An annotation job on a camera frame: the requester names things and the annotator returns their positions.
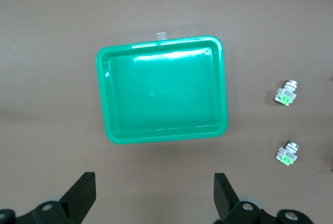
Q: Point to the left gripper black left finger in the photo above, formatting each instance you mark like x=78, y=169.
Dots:
x=78, y=200

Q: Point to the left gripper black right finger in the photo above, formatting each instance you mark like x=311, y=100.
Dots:
x=226, y=203

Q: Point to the green push button white body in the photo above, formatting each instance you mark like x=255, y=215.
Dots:
x=284, y=96
x=286, y=155

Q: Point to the green plastic tray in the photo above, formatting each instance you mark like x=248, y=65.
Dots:
x=161, y=91

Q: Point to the brown table cover sheet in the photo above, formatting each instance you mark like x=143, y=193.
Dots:
x=52, y=52

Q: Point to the clear tape piece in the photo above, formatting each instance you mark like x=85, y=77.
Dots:
x=162, y=36

